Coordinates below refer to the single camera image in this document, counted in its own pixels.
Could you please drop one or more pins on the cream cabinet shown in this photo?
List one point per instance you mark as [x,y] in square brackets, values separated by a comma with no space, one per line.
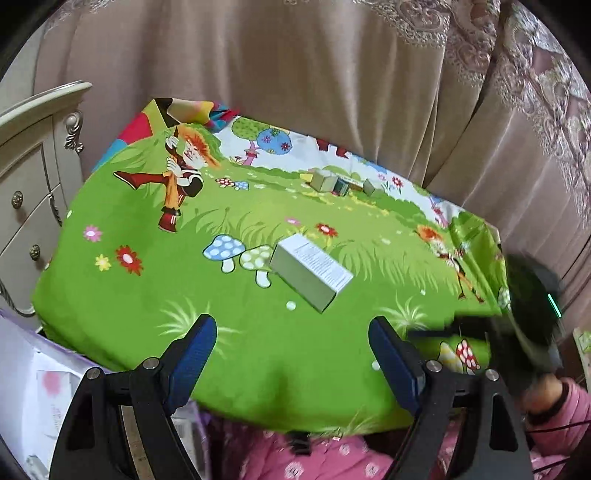
[40,174]

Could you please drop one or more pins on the kraft orange box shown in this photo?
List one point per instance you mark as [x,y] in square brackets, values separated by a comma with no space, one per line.
[357,184]

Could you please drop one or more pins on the right hand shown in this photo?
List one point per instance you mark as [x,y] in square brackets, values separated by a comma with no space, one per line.
[542,395]

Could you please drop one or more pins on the white papers beside table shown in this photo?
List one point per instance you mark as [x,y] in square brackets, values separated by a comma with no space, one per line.
[38,382]

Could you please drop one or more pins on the green medicine box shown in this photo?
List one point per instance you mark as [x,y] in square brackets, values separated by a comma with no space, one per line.
[341,187]

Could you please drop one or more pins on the long white barcode box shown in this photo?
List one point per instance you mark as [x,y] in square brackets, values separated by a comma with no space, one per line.
[311,272]

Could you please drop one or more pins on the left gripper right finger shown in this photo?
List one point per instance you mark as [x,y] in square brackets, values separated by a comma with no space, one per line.
[491,443]

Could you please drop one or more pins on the colourful cartoon tablecloth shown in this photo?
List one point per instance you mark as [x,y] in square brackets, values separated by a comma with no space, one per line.
[180,217]

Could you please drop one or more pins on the pink floral clothing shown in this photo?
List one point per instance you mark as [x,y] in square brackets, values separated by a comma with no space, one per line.
[561,439]

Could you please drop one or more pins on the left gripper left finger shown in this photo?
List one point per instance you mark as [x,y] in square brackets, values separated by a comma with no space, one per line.
[119,426]

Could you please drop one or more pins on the small silver white box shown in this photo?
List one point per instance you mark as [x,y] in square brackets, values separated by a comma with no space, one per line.
[323,181]

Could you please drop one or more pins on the beige curtain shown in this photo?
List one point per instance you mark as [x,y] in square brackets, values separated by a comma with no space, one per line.
[477,101]

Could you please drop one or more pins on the small silver cube box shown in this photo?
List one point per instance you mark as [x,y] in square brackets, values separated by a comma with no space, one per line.
[373,189]

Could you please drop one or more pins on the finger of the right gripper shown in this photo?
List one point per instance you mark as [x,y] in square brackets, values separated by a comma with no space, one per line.
[469,326]

